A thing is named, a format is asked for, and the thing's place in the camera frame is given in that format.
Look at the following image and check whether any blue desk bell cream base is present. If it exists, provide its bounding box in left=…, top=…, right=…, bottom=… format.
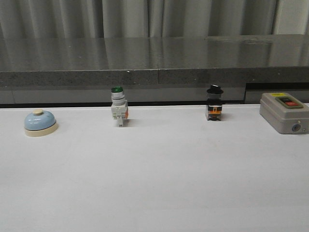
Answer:
left=24, top=109, right=58, bottom=137

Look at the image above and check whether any grey stone counter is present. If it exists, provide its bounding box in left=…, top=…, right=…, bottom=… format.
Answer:
left=0, top=35, right=309, bottom=107

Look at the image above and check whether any grey curtain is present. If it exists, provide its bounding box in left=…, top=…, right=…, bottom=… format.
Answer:
left=0, top=0, right=309, bottom=39

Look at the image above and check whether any green pushbutton switch white body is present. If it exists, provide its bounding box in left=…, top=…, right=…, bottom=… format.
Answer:
left=111, top=86, right=128, bottom=127

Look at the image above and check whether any black rotary selector switch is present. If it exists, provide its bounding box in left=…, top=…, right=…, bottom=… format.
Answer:
left=206, top=85, right=224, bottom=121

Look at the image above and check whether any grey push button switch box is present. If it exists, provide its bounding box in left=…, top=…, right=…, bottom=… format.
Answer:
left=259, top=92, right=309, bottom=134

